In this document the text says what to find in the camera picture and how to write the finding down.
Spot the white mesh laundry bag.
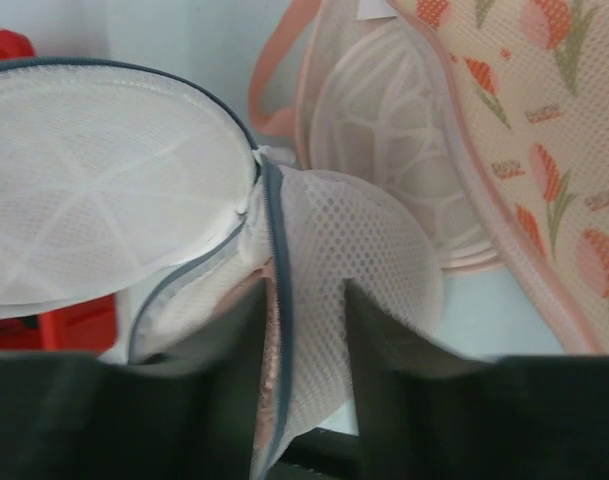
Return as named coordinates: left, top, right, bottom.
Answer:
left=0, top=58, right=443, bottom=479

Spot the red plastic bin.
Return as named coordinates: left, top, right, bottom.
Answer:
left=0, top=28, right=120, bottom=354

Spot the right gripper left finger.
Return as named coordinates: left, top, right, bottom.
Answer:
left=0, top=281, right=264, bottom=479

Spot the pink tulip laundry bag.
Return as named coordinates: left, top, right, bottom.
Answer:
left=248, top=1, right=609, bottom=353

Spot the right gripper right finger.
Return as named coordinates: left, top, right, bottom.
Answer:
left=279, top=287, right=609, bottom=479

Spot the pink lace bra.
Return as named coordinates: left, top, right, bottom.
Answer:
left=254, top=260, right=281, bottom=451

